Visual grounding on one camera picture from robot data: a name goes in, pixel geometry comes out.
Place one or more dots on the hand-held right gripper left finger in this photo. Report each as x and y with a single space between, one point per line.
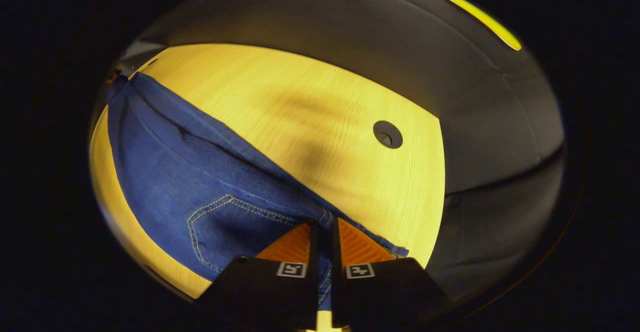
314 252

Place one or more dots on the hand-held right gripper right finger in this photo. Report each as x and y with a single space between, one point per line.
336 252

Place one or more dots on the blue denim jeans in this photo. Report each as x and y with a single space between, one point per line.
165 182

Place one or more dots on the round black table grommet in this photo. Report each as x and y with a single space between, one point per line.
152 62
387 134

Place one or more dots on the black backdrop cloth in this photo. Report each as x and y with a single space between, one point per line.
475 122

